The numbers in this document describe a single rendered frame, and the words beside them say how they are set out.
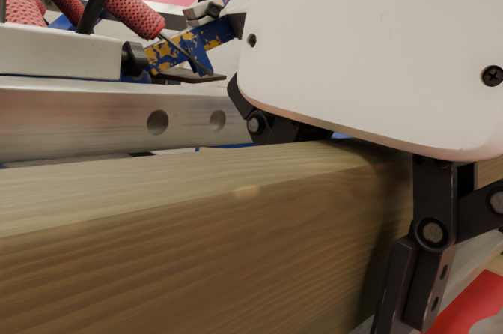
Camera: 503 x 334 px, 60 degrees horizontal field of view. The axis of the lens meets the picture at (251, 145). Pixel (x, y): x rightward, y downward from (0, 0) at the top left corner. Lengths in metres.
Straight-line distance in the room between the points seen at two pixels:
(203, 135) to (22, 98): 0.16
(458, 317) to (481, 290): 0.05
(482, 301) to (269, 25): 0.23
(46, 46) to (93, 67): 0.04
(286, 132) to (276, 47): 0.03
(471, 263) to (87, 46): 0.31
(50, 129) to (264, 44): 0.20
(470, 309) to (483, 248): 0.04
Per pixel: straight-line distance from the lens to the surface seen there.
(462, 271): 0.25
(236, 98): 0.20
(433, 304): 0.17
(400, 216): 0.17
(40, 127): 0.32
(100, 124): 0.34
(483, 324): 0.30
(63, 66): 0.38
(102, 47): 0.39
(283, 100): 0.15
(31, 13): 0.59
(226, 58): 3.07
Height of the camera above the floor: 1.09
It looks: 12 degrees down
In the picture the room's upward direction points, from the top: 9 degrees clockwise
